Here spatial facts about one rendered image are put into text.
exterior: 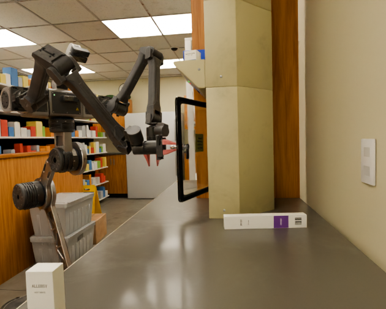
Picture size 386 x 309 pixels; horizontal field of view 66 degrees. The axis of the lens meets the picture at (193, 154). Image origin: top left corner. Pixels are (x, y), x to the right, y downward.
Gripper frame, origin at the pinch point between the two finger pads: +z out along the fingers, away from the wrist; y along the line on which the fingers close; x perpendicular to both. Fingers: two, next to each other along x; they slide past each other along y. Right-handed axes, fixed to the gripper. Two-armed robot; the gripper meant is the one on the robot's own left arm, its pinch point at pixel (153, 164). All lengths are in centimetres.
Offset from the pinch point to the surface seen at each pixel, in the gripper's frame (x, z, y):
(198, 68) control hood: -46, -37, 30
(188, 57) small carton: -37, -44, 26
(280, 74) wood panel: -9, -41, 65
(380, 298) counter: -97, 17, 66
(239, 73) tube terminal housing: -45, -35, 45
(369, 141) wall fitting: -73, -10, 75
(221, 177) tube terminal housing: -46, 2, 37
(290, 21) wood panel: -9, -64, 70
